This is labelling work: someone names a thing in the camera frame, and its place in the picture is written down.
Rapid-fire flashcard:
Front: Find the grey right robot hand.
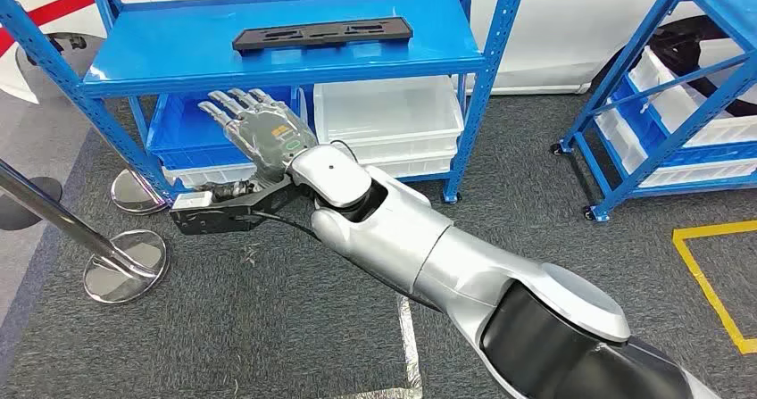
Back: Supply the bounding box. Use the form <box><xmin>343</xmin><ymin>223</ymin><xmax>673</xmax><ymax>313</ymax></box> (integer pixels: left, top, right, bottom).
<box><xmin>196</xmin><ymin>87</ymin><xmax>319</xmax><ymax>204</ymax></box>

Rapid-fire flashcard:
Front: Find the black plastic part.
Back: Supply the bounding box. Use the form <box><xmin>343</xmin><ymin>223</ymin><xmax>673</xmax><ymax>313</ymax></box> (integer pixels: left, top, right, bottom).
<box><xmin>231</xmin><ymin>16</ymin><xmax>414</xmax><ymax>57</ymax></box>

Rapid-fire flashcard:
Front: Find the blue metal shelf rack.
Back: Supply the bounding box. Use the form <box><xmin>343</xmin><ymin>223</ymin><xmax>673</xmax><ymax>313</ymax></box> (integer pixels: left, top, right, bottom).
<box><xmin>0</xmin><ymin>0</ymin><xmax>530</xmax><ymax>205</ymax></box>
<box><xmin>553</xmin><ymin>0</ymin><xmax>757</xmax><ymax>223</ymax></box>

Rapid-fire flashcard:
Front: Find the white plastic bin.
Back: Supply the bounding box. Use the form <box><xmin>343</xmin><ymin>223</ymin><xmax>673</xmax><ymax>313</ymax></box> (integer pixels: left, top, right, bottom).
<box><xmin>161</xmin><ymin>161</ymin><xmax>262</xmax><ymax>190</ymax></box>
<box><xmin>628</xmin><ymin>46</ymin><xmax>757</xmax><ymax>148</ymax></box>
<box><xmin>312</xmin><ymin>75</ymin><xmax>465</xmax><ymax>152</ymax></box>
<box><xmin>345</xmin><ymin>142</ymin><xmax>460</xmax><ymax>179</ymax></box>
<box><xmin>594</xmin><ymin>109</ymin><xmax>757</xmax><ymax>189</ymax></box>

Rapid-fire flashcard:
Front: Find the blue plastic bin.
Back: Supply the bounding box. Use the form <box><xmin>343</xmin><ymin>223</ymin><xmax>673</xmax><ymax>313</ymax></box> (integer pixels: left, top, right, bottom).
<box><xmin>146</xmin><ymin>86</ymin><xmax>309</xmax><ymax>170</ymax></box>
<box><xmin>611</xmin><ymin>77</ymin><xmax>757</xmax><ymax>168</ymax></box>

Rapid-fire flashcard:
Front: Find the chrome stanchion with round base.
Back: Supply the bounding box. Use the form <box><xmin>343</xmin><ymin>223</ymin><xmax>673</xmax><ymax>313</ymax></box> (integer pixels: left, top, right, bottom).
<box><xmin>110</xmin><ymin>167</ymin><xmax>171</xmax><ymax>217</ymax></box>
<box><xmin>0</xmin><ymin>158</ymin><xmax>171</xmax><ymax>305</ymax></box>

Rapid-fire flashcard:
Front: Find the black round stanchion base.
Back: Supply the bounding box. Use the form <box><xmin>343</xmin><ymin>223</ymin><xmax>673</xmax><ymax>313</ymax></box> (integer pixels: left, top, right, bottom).
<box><xmin>0</xmin><ymin>175</ymin><xmax>64</xmax><ymax>232</ymax></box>

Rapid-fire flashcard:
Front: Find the white car with red stripe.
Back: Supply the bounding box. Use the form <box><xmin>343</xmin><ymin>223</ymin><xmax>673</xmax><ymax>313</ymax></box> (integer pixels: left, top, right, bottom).
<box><xmin>0</xmin><ymin>0</ymin><xmax>757</xmax><ymax>104</ymax></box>

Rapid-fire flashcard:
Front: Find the black car tyre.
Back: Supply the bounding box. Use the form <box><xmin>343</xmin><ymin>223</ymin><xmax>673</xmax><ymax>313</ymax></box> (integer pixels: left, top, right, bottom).
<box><xmin>588</xmin><ymin>15</ymin><xmax>757</xmax><ymax>120</ymax></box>

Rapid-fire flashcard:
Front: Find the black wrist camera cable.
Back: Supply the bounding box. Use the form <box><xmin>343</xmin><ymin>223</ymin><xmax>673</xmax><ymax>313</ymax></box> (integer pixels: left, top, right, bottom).
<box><xmin>253</xmin><ymin>210</ymin><xmax>323</xmax><ymax>239</ymax></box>

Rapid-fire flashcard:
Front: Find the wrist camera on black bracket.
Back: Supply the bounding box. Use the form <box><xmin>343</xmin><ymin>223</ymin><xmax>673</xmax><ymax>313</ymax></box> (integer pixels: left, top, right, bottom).
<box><xmin>169</xmin><ymin>174</ymin><xmax>309</xmax><ymax>237</ymax></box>

